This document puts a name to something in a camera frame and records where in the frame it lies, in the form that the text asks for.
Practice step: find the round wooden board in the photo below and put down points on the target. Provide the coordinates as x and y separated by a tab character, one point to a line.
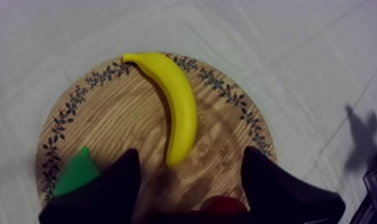
125	125

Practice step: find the green toy pear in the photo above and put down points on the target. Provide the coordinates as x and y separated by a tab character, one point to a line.
77	173

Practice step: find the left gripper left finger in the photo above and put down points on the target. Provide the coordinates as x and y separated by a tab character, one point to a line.
110	194

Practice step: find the yellow toy banana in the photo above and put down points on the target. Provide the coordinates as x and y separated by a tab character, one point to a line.
178	103

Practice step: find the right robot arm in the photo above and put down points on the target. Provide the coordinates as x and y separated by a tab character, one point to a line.
374	194

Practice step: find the small red fruit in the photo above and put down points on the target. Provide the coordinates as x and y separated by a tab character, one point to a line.
224	204

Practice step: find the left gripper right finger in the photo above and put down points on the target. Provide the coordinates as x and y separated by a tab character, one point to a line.
279	194

